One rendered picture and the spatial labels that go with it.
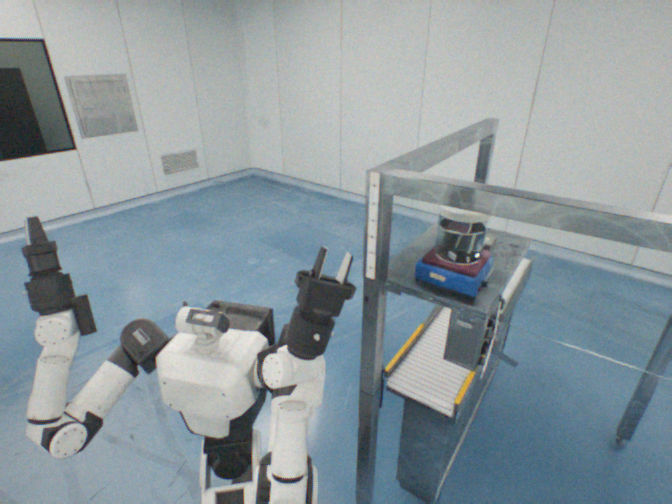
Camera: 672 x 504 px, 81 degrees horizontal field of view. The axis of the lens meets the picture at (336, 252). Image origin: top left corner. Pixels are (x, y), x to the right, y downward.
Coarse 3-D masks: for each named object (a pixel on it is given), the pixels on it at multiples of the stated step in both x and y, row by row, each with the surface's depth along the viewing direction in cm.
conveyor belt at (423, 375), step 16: (448, 320) 182; (432, 336) 171; (416, 352) 162; (432, 352) 162; (400, 368) 154; (416, 368) 154; (432, 368) 154; (448, 368) 154; (464, 368) 154; (400, 384) 148; (416, 384) 147; (432, 384) 147; (448, 384) 147; (416, 400) 145; (432, 400) 141; (448, 400) 140
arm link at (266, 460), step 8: (272, 400) 95; (280, 400) 93; (272, 408) 94; (272, 416) 92; (272, 424) 91; (272, 432) 90; (272, 440) 89; (264, 456) 86; (264, 464) 86; (256, 472) 81; (312, 472) 83; (256, 480) 80; (312, 480) 81; (256, 488) 79; (312, 488) 80; (256, 496) 78; (312, 496) 80
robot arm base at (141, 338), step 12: (132, 324) 108; (144, 324) 108; (120, 336) 106; (132, 336) 106; (144, 336) 107; (156, 336) 107; (132, 348) 105; (144, 348) 105; (156, 348) 106; (144, 360) 105
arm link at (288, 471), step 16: (288, 432) 77; (304, 432) 79; (272, 448) 80; (288, 448) 77; (304, 448) 79; (272, 464) 78; (288, 464) 77; (304, 464) 79; (272, 480) 78; (288, 480) 77; (304, 480) 79; (272, 496) 78; (288, 496) 77; (304, 496) 80
